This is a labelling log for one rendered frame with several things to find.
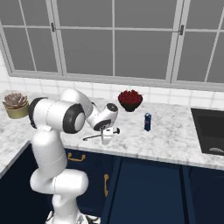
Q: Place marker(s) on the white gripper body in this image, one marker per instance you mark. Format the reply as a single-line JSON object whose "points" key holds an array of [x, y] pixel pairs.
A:
{"points": [[106, 139]]}

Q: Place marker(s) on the wide dark blue cupboard panel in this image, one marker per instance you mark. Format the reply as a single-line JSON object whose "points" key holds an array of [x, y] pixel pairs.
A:
{"points": [[148, 192]]}

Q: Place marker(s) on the dark blue cupboard door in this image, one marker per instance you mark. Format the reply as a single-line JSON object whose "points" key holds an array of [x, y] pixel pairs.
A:
{"points": [[96, 189]]}

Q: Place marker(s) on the dark window latch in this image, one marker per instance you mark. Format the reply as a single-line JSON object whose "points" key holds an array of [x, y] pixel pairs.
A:
{"points": [[53, 27], [181, 29]]}

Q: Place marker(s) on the succulent plant in yellow pot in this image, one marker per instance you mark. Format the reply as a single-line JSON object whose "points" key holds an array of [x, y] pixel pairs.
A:
{"points": [[16, 105]]}

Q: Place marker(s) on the dark blue cupboard under sink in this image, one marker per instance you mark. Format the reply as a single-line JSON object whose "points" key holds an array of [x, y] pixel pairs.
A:
{"points": [[207, 195]]}

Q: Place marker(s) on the dark blue corner cupboard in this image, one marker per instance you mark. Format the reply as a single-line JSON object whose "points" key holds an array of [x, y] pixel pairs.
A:
{"points": [[17, 192]]}

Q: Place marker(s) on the black bowl of red fruit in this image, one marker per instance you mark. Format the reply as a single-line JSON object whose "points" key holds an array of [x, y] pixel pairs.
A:
{"points": [[130, 100]]}

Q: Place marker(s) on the black sink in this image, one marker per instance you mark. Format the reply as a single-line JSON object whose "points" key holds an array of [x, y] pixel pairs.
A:
{"points": [[210, 129]]}

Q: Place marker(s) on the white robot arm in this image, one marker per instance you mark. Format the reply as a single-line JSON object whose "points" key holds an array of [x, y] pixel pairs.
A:
{"points": [[48, 145]]}

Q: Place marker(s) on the blue drink carton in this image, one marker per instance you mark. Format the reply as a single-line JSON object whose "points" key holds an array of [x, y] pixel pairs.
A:
{"points": [[148, 122]]}

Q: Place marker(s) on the dark blue drawer front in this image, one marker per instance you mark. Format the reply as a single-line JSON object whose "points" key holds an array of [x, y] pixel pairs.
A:
{"points": [[96, 159]]}

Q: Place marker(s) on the grey-framed window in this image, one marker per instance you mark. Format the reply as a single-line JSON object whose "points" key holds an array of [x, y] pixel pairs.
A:
{"points": [[113, 38]]}

